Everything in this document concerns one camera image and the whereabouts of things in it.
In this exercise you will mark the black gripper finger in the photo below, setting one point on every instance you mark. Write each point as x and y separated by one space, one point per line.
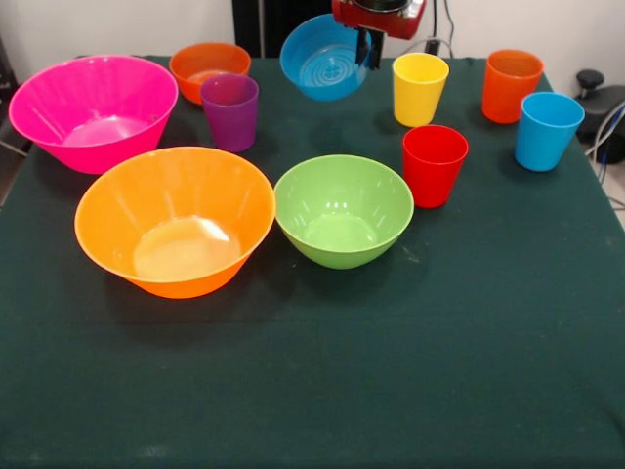
376 51
362 49

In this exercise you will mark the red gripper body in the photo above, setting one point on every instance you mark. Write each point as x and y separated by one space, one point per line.
381 22

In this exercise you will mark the blue bowl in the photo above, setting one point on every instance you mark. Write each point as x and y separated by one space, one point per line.
312 58

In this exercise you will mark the green bowl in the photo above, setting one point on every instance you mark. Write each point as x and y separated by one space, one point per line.
342 205

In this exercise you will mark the large orange bowl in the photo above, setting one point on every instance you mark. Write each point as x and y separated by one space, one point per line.
146 195

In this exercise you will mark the black power plug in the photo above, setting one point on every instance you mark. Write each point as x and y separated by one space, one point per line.
432 46

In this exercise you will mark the yellow cup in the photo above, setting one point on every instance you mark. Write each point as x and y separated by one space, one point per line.
417 102

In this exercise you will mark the orange cup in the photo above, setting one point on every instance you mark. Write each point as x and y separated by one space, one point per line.
503 98

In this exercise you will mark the red cup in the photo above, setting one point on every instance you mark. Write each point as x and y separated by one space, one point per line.
429 181

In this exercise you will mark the purple cup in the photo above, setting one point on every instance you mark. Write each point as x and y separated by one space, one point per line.
229 122

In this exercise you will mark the small dark orange bowl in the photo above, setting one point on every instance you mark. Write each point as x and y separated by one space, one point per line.
189 83

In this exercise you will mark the blue cup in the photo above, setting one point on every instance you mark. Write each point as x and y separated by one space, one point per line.
542 141

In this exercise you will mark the black round knob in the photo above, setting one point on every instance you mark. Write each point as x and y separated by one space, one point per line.
590 78

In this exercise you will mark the black round base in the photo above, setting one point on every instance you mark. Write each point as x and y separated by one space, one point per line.
612 98

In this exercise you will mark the large pink bowl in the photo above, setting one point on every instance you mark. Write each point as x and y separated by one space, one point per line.
58 98

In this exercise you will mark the dark green table cloth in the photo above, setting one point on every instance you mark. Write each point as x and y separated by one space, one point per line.
342 366

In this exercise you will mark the black equipment box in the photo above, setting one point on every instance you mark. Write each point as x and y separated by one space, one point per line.
5 73

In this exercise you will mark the grey metal leg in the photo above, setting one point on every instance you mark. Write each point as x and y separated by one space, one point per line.
12 146

